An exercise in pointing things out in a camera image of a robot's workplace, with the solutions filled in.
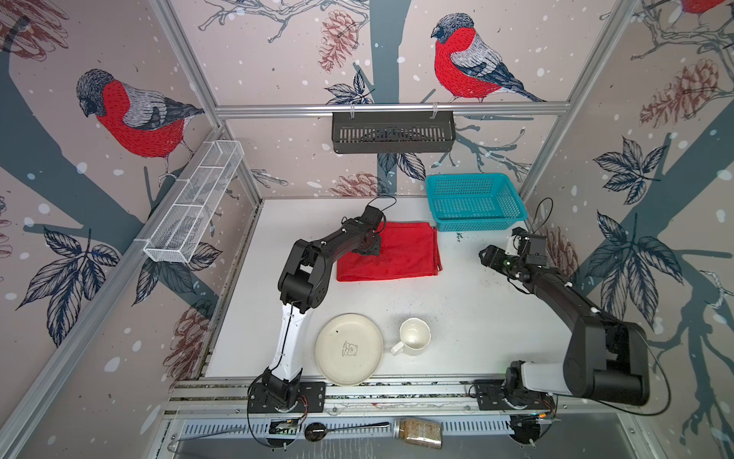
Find red trousers with striped trim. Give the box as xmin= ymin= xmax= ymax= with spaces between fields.
xmin=336 ymin=222 xmax=443 ymax=282

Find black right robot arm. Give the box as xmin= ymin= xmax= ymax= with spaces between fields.
xmin=479 ymin=229 xmax=650 ymax=407

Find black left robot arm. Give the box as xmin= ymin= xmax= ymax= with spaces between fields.
xmin=263 ymin=205 xmax=385 ymax=384

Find teal plastic basket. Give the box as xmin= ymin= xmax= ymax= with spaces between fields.
xmin=425 ymin=173 xmax=528 ymax=233

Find cream ceramic mug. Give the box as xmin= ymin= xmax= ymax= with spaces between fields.
xmin=390 ymin=317 xmax=432 ymax=357

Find cream round plate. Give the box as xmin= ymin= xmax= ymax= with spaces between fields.
xmin=315 ymin=314 xmax=384 ymax=386

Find glass jar with grains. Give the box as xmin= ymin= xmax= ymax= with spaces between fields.
xmin=394 ymin=418 xmax=443 ymax=449

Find black spoon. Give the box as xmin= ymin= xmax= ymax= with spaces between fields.
xmin=303 ymin=422 xmax=391 ymax=443

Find black hanging wall basket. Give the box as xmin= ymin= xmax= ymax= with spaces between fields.
xmin=332 ymin=111 xmax=456 ymax=154

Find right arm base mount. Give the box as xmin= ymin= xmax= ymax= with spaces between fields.
xmin=468 ymin=361 xmax=557 ymax=411

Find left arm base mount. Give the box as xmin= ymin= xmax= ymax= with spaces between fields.
xmin=248 ymin=368 xmax=326 ymax=414

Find white wire mesh shelf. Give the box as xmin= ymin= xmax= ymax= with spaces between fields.
xmin=143 ymin=140 xmax=244 ymax=263

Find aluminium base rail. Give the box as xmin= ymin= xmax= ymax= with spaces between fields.
xmin=157 ymin=378 xmax=649 ymax=445

